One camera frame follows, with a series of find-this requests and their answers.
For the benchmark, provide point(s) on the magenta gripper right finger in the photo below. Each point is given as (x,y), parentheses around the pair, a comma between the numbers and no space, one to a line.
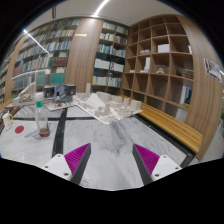
(151,166)

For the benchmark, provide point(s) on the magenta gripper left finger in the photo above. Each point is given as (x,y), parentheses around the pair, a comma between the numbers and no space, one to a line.
(70,166)

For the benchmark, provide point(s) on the wooden slatted bench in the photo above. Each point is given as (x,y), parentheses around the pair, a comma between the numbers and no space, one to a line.
(177,129)

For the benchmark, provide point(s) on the clear plastic bottle green cap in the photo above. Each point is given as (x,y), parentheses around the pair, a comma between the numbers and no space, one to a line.
(41,116)

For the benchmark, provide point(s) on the white architectural city model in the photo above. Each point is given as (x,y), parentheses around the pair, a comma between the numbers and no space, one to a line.
(105,107)

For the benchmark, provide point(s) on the red round coaster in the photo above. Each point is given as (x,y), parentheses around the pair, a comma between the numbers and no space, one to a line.
(19,129)

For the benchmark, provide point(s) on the dark grey building model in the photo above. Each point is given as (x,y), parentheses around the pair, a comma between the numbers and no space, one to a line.
(61,93)

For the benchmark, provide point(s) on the bookshelf with books centre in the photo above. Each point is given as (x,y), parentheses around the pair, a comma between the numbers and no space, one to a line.
(109,60)

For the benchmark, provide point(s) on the bookshelf with books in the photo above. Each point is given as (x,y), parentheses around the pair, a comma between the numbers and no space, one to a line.
(109,60)
(40,56)

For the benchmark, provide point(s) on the wooden cubby shelf unit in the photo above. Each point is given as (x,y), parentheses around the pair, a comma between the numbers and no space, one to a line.
(161,80)

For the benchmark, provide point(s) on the bookshelf with books left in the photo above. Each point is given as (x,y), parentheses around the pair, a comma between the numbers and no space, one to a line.
(40,56)

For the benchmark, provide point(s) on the white box on shelf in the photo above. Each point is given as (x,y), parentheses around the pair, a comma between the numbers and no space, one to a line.
(163,48)

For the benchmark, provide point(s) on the white wooden frame model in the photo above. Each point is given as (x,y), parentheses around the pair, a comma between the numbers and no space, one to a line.
(27,95)

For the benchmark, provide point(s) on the white cup yellow handle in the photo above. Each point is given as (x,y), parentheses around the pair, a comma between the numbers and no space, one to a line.
(7,120)

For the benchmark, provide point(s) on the poster on wall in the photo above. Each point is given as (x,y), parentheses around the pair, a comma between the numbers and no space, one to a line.
(212,69)

